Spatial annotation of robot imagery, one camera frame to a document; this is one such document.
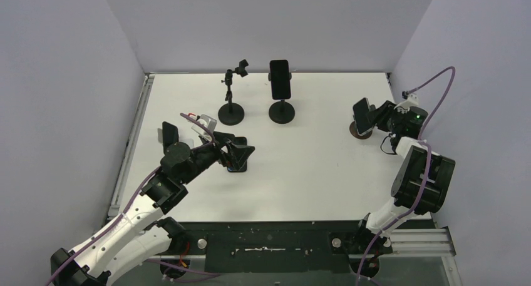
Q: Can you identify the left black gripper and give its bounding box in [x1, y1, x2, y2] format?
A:
[180, 131, 254, 185]

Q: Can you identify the brown base phone stand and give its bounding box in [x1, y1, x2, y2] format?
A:
[349, 103, 374, 140]

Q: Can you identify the black phone stand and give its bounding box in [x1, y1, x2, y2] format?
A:
[218, 59, 249, 126]
[269, 73, 296, 125]

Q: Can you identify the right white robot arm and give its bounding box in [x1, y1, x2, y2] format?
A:
[352, 98, 456, 253]

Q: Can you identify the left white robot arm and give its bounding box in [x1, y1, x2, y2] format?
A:
[46, 132, 255, 285]

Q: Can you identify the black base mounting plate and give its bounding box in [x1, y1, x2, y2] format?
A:
[132, 220, 436, 275]

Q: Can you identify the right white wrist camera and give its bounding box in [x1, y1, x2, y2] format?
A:
[394, 91, 419, 114]

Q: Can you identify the aluminium rail left edge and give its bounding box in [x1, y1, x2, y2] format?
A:
[105, 73, 155, 222]

